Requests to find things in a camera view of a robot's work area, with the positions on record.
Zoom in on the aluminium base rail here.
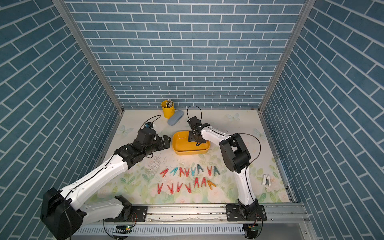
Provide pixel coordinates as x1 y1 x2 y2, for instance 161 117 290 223
67 204 317 240

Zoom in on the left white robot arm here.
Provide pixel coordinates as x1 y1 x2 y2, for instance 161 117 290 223
41 127 171 240

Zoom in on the yellow storage box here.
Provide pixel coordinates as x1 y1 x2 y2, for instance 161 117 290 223
172 131 211 156

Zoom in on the grey glasses case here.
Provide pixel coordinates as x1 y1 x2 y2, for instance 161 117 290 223
168 110 184 126

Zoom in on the small white clip object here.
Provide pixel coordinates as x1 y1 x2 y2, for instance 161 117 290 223
262 174 271 187

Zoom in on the orange clothespin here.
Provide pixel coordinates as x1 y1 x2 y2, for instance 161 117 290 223
207 180 216 191

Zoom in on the teal clothespin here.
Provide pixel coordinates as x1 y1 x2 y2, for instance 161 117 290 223
197 164 204 174
214 166 220 176
170 167 179 176

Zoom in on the light blue clothespin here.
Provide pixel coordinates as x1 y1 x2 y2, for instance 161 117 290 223
191 167 197 177

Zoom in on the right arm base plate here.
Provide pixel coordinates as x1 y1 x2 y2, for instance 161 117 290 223
226 204 267 222

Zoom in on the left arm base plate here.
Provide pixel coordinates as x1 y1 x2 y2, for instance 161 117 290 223
105 206 148 223

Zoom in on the red clothespin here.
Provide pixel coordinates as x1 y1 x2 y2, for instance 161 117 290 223
179 167 186 177
177 182 183 193
207 166 213 176
157 184 164 194
201 177 207 187
168 184 174 195
184 168 190 178
185 183 192 194
160 169 169 178
194 178 200 188

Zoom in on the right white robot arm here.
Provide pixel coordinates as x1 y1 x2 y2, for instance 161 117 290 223
188 117 259 215

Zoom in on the yellow pen cup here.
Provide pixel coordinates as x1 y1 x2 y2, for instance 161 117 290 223
161 100 175 119

